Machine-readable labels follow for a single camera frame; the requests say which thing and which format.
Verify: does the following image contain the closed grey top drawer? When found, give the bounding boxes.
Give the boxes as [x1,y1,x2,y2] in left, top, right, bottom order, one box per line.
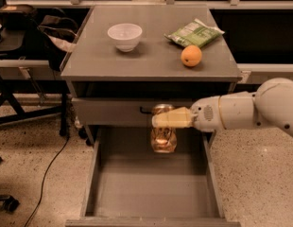
[71,96,233,128]

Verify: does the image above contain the black office chair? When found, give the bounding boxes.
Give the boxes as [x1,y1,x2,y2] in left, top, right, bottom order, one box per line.
[0,4,67,136]

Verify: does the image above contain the orange fruit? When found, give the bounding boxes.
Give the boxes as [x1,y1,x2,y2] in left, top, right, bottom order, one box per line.
[181,45,202,67]

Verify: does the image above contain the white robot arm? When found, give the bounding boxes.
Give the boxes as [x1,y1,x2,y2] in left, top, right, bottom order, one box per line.
[152,78,293,137]

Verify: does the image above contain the green chip bag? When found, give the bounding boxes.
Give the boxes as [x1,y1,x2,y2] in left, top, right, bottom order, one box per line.
[165,19,224,48]

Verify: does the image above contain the grey side table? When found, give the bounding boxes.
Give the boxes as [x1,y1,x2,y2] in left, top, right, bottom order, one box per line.
[0,60,61,80]

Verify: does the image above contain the black drawer handle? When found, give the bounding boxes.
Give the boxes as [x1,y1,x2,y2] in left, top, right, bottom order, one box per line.
[139,107,152,114]

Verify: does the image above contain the grey drawer cabinet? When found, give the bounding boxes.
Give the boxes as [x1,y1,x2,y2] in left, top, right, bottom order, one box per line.
[61,5,240,140]

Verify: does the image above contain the crushed orange soda can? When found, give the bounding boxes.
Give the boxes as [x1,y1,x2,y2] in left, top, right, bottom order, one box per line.
[150,104,177,153]

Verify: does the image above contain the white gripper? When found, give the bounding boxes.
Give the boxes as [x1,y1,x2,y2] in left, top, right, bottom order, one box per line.
[152,96,223,132]

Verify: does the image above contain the black floor cable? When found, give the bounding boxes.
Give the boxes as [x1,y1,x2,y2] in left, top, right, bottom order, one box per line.
[23,135,71,227]

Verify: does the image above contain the white ceramic bowl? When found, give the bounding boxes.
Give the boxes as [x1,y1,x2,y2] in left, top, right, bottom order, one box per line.
[107,24,143,52]

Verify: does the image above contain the black chair caster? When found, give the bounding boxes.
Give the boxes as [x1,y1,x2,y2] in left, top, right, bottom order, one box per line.
[0,195,20,213]

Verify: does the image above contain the open grey middle drawer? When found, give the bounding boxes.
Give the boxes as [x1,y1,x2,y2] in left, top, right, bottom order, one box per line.
[65,127,241,227]

